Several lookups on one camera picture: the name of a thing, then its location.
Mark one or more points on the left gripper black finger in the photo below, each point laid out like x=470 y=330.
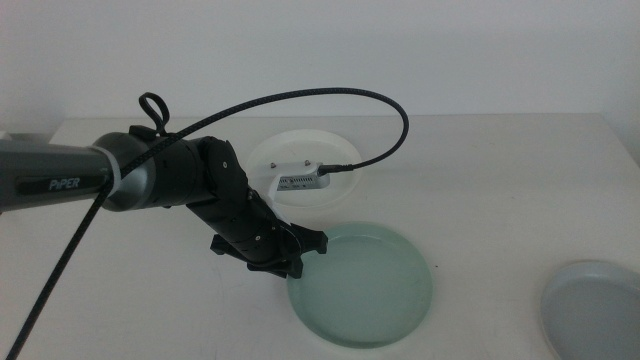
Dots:
x=312 y=241
x=280 y=270

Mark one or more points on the pale green shallow bowl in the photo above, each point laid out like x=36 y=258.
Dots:
x=365 y=285

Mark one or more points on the white shallow bowl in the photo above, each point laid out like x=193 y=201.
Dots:
x=300 y=145

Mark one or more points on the grey-blue shallow bowl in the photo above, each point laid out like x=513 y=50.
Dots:
x=595 y=315

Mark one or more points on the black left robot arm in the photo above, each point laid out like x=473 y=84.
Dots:
x=50 y=170

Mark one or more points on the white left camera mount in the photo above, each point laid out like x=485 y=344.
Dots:
x=295 y=169

